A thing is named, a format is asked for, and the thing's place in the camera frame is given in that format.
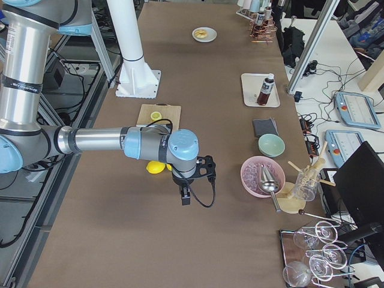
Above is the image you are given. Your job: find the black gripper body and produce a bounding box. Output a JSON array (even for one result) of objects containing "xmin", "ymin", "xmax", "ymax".
[{"xmin": 172, "ymin": 155, "xmax": 216, "ymax": 186}]

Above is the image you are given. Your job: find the white round plate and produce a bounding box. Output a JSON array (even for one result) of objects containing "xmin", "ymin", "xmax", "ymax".
[{"xmin": 191, "ymin": 27, "xmax": 217, "ymax": 43}]

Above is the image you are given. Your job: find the glazed yellow donut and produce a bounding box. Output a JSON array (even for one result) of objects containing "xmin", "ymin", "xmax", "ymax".
[{"xmin": 193, "ymin": 28, "xmax": 208, "ymax": 39}]

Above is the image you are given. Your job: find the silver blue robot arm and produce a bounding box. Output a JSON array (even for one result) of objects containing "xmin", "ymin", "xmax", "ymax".
[{"xmin": 1, "ymin": 1, "xmax": 216, "ymax": 205}]

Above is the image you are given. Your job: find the cream rectangular tray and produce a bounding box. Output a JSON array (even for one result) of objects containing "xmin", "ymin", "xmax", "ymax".
[{"xmin": 241, "ymin": 73, "xmax": 280, "ymax": 108}]

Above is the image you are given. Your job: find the wine glass rack tray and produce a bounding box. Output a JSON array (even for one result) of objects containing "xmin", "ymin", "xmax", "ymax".
[{"xmin": 279, "ymin": 219, "xmax": 355, "ymax": 287}]

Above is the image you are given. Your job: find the whole yellow lemon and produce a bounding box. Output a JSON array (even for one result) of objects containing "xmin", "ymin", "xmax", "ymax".
[{"xmin": 146, "ymin": 161, "xmax": 166, "ymax": 174}]

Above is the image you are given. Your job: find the pink bowl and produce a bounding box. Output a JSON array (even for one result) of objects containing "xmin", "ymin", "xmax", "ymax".
[{"xmin": 241, "ymin": 156, "xmax": 286, "ymax": 198}]

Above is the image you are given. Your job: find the wooden cutting board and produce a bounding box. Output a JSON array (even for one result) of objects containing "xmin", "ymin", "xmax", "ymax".
[{"xmin": 136, "ymin": 104, "xmax": 181, "ymax": 130}]

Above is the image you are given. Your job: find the steel funnel scoop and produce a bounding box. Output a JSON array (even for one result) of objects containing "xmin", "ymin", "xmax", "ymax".
[{"xmin": 259, "ymin": 164, "xmax": 281, "ymax": 212}]

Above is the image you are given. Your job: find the dark grey folded cloth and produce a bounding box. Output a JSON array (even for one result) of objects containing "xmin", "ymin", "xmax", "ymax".
[{"xmin": 252, "ymin": 118, "xmax": 278, "ymax": 138}]

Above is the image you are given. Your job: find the mint green bowl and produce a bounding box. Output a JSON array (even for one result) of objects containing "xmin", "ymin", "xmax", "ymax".
[{"xmin": 258, "ymin": 134, "xmax": 286, "ymax": 158}]

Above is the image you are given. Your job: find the halved lemon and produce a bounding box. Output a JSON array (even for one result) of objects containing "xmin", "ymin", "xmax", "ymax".
[{"xmin": 150, "ymin": 111, "xmax": 163, "ymax": 121}]

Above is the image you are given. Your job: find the wooden round coaster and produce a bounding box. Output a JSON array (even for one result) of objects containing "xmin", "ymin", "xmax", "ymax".
[{"xmin": 276, "ymin": 182, "xmax": 306, "ymax": 214}]

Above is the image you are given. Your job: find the clear glass pitcher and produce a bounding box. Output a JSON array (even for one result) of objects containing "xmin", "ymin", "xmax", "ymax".
[{"xmin": 293, "ymin": 166, "xmax": 320, "ymax": 201}]

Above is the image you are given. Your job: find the brown sauce bottle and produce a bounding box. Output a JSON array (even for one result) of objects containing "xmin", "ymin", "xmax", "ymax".
[{"xmin": 256, "ymin": 73, "xmax": 275, "ymax": 106}]

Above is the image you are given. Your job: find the blue teach pendant near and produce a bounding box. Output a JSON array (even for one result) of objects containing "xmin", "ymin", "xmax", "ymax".
[{"xmin": 325, "ymin": 130, "xmax": 364, "ymax": 168}]

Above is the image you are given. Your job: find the blue teach pendant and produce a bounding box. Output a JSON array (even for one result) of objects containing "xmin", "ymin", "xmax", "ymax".
[
  {"xmin": 325, "ymin": 130, "xmax": 364, "ymax": 168},
  {"xmin": 335, "ymin": 91, "xmax": 381, "ymax": 130}
]

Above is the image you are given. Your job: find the black monitor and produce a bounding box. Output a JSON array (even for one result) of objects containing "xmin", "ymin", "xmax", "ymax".
[{"xmin": 334, "ymin": 141, "xmax": 383, "ymax": 252}]

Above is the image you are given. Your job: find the blue teach pendant far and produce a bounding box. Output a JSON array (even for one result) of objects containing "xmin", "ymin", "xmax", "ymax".
[{"xmin": 335, "ymin": 91, "xmax": 381, "ymax": 130}]

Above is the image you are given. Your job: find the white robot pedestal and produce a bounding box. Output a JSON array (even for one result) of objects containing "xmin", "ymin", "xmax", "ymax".
[{"xmin": 107, "ymin": 0, "xmax": 161, "ymax": 99}]

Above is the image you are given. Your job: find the copper wire bottle rack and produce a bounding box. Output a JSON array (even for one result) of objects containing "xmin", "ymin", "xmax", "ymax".
[{"xmin": 249, "ymin": 13, "xmax": 277, "ymax": 43}]

